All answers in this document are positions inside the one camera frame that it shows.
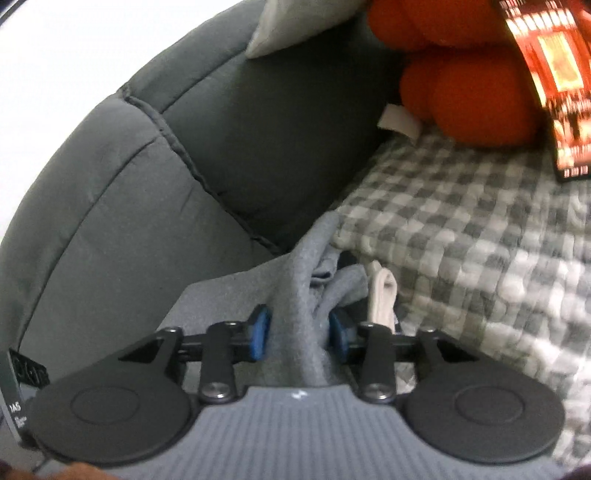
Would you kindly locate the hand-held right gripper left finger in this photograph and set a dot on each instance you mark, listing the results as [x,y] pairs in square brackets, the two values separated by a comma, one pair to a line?
[261,332]

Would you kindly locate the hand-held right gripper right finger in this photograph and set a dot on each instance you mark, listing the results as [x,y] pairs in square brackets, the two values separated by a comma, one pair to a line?
[337,333]

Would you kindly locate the grey t-shirt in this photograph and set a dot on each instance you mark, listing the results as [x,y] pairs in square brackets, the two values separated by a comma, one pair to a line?
[295,295]

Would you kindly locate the person's right hand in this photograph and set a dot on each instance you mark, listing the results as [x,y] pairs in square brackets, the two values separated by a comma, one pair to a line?
[55,473]

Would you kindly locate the beige folded cloth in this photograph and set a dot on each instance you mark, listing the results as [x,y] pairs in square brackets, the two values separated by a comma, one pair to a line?
[382,295]

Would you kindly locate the grey checked blanket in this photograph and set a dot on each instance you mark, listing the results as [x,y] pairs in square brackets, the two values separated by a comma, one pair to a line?
[485,221]

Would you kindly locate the dark grey sofa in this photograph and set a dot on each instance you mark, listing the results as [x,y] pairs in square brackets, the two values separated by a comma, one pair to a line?
[138,184]

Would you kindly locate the orange pumpkin plush cushion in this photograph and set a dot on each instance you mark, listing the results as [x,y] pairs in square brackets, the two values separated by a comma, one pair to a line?
[471,97]

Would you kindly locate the light grey pillow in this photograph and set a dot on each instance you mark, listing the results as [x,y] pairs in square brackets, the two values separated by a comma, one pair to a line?
[295,23]

